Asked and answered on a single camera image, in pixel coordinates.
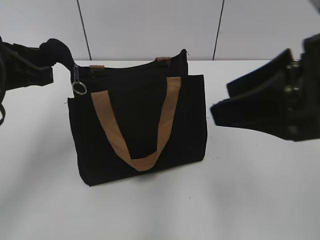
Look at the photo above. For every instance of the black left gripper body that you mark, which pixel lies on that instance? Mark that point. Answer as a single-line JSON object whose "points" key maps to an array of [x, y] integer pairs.
{"points": [[14, 67]]}

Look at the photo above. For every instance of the black tote bag tan handles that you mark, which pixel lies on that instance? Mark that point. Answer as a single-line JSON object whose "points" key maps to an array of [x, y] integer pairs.
{"points": [[138, 120]]}

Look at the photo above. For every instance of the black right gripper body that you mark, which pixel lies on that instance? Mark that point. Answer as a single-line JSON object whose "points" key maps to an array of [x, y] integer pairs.
{"points": [[303, 101]]}

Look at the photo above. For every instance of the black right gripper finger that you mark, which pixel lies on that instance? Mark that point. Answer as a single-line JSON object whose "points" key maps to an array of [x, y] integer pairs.
{"points": [[262, 110], [255, 78]]}

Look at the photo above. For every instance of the silver zipper pull with ring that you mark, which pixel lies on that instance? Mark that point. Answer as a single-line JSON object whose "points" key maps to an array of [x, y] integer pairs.
{"points": [[78, 87]]}

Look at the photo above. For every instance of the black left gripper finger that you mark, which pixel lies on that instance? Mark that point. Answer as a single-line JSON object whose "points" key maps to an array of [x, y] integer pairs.
{"points": [[42, 77], [50, 53]]}

